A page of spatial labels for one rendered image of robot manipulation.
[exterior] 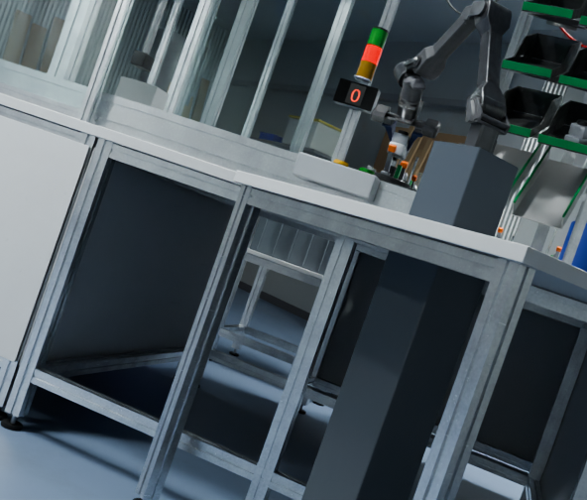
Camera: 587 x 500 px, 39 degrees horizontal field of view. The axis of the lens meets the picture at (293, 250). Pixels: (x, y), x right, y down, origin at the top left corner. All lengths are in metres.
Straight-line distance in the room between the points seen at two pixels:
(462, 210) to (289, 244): 2.54
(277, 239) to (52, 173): 2.08
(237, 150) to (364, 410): 0.80
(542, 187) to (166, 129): 1.03
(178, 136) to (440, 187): 0.80
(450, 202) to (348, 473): 0.62
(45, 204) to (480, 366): 1.40
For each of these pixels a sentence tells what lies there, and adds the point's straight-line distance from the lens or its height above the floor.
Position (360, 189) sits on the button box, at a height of 0.91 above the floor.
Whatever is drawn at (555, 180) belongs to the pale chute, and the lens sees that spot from 2.32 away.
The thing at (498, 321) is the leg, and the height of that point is 0.73.
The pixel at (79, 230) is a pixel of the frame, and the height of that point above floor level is 0.57.
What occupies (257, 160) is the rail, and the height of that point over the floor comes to 0.91.
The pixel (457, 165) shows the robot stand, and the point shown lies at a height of 1.01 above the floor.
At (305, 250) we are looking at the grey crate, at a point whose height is 0.71.
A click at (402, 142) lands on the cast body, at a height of 1.09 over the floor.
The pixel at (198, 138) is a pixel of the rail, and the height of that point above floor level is 0.92.
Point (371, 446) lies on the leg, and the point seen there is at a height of 0.38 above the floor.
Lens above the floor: 0.75
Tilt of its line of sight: 1 degrees down
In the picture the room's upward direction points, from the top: 19 degrees clockwise
